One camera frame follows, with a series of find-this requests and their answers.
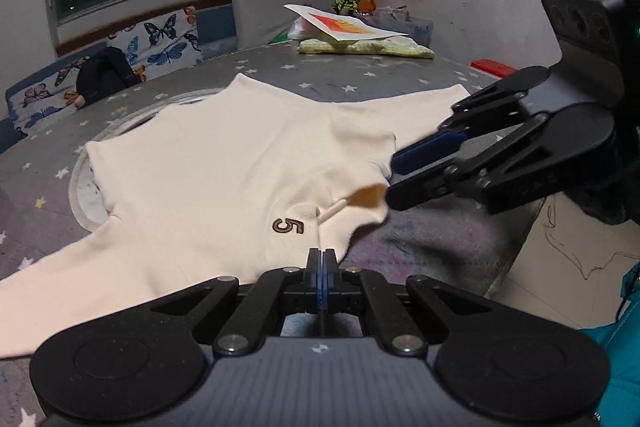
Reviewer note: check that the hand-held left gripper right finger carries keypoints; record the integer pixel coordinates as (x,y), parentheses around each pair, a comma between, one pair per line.
(329,279)

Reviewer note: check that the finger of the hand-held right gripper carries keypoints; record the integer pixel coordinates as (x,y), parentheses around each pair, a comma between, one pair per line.
(415,194)
(430,150)

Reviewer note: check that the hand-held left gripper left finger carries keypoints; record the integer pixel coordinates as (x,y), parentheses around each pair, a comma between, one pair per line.
(315,287)

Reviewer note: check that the cream shirt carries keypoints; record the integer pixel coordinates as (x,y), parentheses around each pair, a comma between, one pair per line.
(200,157)

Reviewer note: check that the brown hang tag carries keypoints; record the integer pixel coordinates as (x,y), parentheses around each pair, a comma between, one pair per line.
(367,196)

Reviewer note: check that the red flat object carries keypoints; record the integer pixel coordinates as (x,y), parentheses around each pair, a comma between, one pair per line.
(492,67)

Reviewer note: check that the light green folded cloth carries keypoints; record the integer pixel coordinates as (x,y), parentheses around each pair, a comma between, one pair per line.
(370,49)

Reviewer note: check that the grey star-printed tablecloth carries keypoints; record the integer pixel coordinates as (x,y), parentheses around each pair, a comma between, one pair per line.
(320,82)

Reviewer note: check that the paper sheet with orange picture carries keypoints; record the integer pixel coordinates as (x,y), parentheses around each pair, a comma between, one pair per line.
(345,26)

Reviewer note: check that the orange toy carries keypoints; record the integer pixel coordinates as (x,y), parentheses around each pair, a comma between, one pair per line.
(367,5)

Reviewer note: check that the green plastic item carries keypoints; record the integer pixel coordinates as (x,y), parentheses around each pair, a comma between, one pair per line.
(278,38)

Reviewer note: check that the grey pillow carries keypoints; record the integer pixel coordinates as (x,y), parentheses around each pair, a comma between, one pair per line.
(260,22)

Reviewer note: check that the blue sofa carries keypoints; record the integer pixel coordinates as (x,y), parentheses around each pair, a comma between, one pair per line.
(215,27)

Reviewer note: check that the teal jacket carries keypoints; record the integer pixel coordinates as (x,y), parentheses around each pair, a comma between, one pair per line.
(620,347)

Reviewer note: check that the butterfly-printed sofa cover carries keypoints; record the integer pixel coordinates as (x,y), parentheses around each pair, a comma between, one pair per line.
(160,37)

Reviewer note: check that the black backpack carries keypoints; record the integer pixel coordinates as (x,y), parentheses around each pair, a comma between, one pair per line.
(102,77)

